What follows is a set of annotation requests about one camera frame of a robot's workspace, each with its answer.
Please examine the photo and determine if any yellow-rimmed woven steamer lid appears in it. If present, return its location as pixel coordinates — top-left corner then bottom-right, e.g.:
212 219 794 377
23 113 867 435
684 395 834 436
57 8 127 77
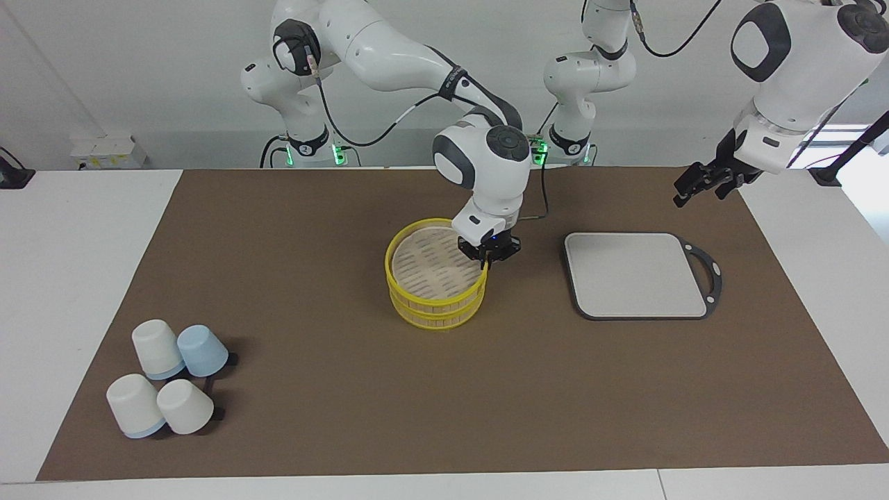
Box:
385 218 489 312

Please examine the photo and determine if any yellow slatted steamer basket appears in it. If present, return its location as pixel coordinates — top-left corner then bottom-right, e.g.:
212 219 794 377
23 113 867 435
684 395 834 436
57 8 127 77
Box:
390 292 485 332

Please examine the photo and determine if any thin rod with green clip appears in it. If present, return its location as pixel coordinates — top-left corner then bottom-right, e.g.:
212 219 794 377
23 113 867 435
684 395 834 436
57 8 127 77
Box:
790 104 845 169

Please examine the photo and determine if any black stand pole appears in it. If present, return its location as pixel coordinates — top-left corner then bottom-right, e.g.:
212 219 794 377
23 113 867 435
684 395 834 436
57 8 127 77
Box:
809 110 889 187

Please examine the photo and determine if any grey cutting board dark rim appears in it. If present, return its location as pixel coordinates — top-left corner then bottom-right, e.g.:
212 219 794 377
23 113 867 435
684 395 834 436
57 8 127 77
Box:
561 231 723 322

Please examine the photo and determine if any brown table mat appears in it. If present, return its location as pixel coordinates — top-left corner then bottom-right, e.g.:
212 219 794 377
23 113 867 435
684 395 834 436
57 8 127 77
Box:
36 167 889 481

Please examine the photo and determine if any light blue plastic cup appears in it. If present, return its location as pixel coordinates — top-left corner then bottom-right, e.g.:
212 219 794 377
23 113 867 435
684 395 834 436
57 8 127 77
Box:
176 324 229 378

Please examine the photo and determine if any white plastic cup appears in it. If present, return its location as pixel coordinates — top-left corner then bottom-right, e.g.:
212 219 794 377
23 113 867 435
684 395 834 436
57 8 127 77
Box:
156 378 215 435
106 374 167 439
131 319 185 381

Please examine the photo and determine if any white box with yellow label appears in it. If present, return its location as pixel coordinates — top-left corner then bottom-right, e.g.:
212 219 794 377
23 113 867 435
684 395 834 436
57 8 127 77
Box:
69 134 149 170

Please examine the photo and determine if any black table clamp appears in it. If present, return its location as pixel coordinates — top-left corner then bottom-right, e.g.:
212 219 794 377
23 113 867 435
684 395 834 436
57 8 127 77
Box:
0 146 35 190

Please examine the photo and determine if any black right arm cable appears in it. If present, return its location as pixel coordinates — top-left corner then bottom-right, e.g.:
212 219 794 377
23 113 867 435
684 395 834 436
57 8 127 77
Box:
272 31 551 220

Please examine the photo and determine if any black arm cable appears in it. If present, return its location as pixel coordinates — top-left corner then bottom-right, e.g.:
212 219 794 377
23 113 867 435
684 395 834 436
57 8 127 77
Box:
629 0 726 59
272 31 551 220

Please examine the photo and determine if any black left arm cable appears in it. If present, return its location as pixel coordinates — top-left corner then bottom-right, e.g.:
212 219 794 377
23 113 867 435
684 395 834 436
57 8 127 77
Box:
629 0 726 59

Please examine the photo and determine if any black base cable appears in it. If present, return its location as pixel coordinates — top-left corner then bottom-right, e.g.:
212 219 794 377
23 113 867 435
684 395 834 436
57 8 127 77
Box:
531 101 560 167
260 134 289 169

